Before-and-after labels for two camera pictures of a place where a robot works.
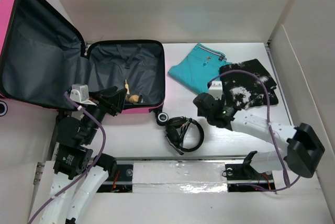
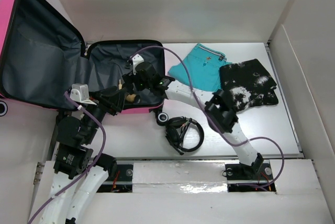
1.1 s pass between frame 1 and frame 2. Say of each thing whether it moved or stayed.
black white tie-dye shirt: stayed
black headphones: stayed
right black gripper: moved
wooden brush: moved
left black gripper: stayed
